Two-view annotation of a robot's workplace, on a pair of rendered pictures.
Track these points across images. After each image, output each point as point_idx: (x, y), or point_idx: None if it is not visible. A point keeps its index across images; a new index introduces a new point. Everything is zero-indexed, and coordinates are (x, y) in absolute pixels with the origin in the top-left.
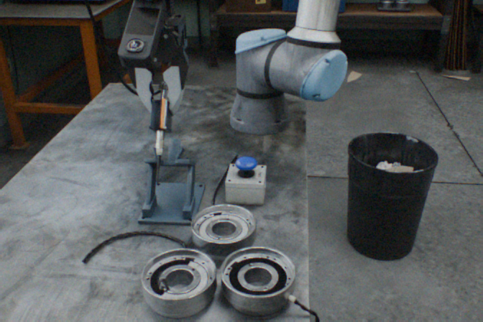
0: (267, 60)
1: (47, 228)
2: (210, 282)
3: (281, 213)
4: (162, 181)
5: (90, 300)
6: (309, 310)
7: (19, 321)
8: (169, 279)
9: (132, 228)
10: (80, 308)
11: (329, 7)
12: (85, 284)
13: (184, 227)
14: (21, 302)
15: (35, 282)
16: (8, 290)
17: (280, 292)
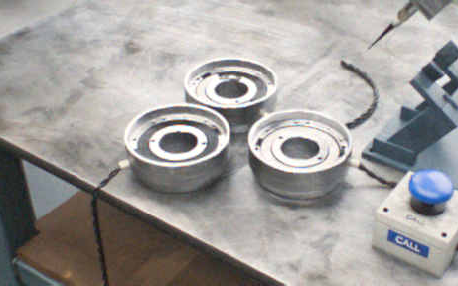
0: None
1: (429, 51)
2: (193, 94)
3: (332, 259)
4: None
5: (274, 60)
6: (102, 183)
7: (279, 24)
8: (246, 93)
9: (388, 105)
10: (267, 53)
11: None
12: (301, 60)
13: (362, 146)
14: (306, 27)
15: (331, 36)
16: (329, 23)
17: (124, 135)
